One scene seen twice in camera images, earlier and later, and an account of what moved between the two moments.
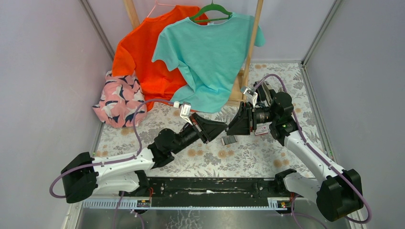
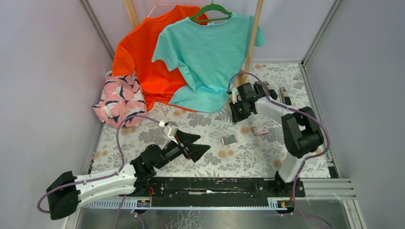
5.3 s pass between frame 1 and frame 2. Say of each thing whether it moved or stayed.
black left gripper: moved
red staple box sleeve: stayed
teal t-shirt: stayed
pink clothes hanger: stayed
